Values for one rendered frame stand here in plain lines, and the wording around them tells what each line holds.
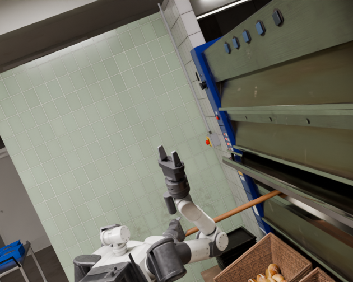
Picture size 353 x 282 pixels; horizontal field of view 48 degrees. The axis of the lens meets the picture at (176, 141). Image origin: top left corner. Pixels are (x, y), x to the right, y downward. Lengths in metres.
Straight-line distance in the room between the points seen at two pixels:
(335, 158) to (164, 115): 2.14
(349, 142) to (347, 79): 0.25
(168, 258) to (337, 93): 0.84
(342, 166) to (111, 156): 2.31
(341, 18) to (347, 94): 0.21
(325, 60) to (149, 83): 2.24
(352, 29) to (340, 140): 0.44
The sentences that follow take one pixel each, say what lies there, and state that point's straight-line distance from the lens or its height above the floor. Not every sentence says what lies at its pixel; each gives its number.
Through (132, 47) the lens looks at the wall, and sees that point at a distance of 3.42.
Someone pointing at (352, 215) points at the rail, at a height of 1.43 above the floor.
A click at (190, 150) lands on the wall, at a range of 3.44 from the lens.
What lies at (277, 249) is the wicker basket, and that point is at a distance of 2.66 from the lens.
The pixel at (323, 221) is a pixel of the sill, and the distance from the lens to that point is 1.87.
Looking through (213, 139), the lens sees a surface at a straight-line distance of 3.11.
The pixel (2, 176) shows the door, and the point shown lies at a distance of 8.48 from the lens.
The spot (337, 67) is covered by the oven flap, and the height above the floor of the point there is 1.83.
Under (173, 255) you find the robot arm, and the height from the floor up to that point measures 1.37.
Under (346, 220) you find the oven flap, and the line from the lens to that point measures 1.26.
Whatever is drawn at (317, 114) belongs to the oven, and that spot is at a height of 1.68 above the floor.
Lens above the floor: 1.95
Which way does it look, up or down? 7 degrees down
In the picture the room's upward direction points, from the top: 22 degrees counter-clockwise
